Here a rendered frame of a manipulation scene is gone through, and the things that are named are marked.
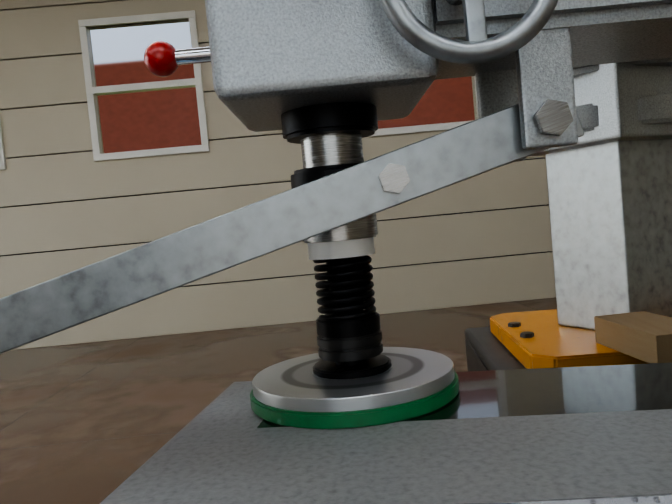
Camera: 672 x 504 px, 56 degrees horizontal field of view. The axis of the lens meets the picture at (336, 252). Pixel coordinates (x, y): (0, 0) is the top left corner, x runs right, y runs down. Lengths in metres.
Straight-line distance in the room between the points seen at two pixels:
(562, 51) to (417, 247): 6.13
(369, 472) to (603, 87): 0.95
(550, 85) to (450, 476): 0.35
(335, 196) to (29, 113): 6.81
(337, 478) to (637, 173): 0.99
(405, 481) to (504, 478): 0.07
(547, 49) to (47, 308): 0.53
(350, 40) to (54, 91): 6.76
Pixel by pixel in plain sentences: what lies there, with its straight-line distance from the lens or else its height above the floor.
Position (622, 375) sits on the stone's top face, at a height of 0.87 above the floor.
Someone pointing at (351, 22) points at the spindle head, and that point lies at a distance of 0.58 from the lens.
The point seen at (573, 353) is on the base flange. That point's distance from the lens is 1.19.
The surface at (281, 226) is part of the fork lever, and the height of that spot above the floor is 1.05.
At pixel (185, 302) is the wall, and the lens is 6.82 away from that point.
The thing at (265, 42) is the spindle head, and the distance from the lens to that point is 0.57.
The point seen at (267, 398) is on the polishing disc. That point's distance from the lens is 0.62.
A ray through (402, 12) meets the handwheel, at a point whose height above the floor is 1.21.
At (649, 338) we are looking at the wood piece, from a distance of 1.11.
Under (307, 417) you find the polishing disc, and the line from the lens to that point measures 0.59.
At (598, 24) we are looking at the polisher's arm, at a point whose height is 1.21.
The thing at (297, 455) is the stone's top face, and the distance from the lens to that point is 0.53.
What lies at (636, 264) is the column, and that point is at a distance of 1.32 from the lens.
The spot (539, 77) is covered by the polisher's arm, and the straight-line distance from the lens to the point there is 0.62.
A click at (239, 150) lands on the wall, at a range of 6.71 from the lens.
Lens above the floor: 1.05
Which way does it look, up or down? 3 degrees down
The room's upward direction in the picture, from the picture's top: 5 degrees counter-clockwise
